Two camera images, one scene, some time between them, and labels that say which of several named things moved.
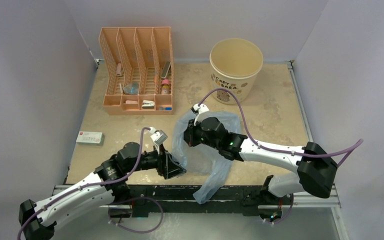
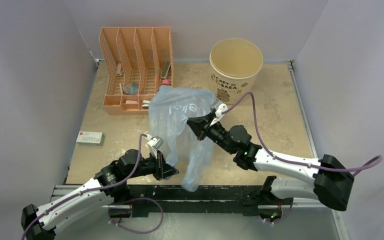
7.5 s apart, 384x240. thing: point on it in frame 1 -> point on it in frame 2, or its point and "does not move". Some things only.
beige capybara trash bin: x=234 y=64 does not move
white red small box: x=92 y=138 does not move
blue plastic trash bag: x=202 y=159 -> x=169 y=108
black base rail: x=150 y=200 does not move
